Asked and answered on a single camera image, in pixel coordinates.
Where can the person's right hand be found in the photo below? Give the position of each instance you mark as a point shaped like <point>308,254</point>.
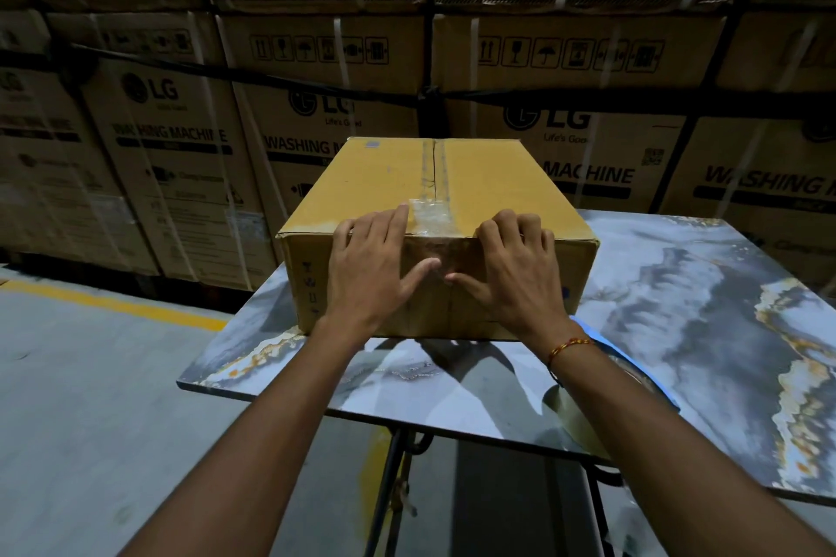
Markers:
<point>516,289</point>

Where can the person's left hand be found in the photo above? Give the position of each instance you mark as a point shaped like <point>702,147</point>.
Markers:
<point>366,282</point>

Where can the person's left thumb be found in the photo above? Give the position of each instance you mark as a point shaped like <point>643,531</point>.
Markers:
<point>421,277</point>

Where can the person's left little finger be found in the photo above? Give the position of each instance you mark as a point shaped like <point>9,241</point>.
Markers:
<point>341,240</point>

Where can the person's right little finger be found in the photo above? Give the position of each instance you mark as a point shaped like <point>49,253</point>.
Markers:
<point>548,244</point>

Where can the person's right middle finger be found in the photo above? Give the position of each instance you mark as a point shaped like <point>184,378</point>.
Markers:
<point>509,227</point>

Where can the person's right thumb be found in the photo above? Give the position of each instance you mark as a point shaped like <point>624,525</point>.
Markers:
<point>467,289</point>

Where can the person's left middle finger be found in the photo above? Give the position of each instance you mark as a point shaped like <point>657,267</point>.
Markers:
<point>379,229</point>

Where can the yellow-brown taped cardboard box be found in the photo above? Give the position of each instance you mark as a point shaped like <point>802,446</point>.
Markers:
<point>483,178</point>

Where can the person's right forearm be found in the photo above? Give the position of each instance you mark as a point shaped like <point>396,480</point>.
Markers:
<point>653,445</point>

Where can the person's left forearm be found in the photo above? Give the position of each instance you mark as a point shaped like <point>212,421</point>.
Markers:
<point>261,432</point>

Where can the blue-rimmed packing tape roll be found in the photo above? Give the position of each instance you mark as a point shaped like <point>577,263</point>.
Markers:
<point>643,383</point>

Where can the stack of large appliance cartons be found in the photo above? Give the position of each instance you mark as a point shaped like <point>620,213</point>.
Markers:
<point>196,119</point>

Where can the black metal table frame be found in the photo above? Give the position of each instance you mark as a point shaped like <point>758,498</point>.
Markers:
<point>395,485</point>

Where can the black rack frame bars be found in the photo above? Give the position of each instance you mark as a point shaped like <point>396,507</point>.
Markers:
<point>428,21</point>

